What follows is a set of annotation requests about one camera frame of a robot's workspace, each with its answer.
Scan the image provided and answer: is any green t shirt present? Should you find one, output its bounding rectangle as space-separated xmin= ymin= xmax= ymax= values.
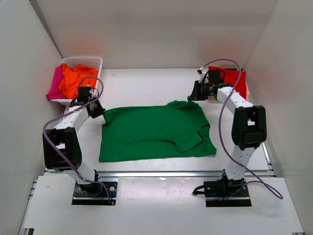
xmin=98 ymin=100 xmax=217 ymax=163

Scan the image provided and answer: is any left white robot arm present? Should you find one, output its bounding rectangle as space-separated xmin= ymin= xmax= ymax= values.
xmin=43 ymin=86 xmax=105 ymax=195

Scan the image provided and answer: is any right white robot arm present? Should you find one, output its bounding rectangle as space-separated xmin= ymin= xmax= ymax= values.
xmin=188 ymin=68 xmax=267 ymax=196

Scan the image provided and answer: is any red folded t shirt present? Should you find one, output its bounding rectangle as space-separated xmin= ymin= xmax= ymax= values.
xmin=207 ymin=66 xmax=247 ymax=98

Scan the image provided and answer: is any pink folded t shirt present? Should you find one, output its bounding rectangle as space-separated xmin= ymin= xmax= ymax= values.
xmin=246 ymin=84 xmax=250 ymax=101

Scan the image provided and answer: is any orange t shirt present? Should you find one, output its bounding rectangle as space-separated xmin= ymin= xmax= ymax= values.
xmin=58 ymin=63 xmax=98 ymax=99

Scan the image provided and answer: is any magenta t shirt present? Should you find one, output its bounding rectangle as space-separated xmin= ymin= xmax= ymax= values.
xmin=46 ymin=65 xmax=66 ymax=100

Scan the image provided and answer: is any white plastic basket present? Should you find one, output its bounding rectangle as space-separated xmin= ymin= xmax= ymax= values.
xmin=51 ymin=56 xmax=103 ymax=106

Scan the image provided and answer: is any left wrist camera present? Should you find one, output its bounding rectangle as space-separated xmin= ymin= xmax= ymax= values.
xmin=89 ymin=87 xmax=99 ymax=98

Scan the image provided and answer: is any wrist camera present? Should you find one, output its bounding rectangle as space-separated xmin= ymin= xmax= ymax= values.
xmin=197 ymin=67 xmax=208 ymax=83
xmin=89 ymin=87 xmax=99 ymax=98

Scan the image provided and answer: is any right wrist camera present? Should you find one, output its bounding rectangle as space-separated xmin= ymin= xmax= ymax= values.
xmin=197 ymin=67 xmax=208 ymax=83

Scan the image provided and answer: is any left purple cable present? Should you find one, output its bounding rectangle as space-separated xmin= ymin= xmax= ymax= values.
xmin=43 ymin=76 xmax=115 ymax=205

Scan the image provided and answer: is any purple cable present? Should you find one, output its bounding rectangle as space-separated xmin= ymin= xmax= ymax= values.
xmin=43 ymin=76 xmax=115 ymax=205
xmin=200 ymin=58 xmax=284 ymax=203

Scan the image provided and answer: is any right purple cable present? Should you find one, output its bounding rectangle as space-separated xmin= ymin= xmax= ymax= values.
xmin=200 ymin=58 xmax=284 ymax=203

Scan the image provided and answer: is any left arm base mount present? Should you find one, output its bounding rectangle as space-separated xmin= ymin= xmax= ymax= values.
xmin=71 ymin=172 xmax=118 ymax=206

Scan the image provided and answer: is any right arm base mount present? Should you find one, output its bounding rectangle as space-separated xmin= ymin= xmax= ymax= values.
xmin=192 ymin=172 xmax=252 ymax=208

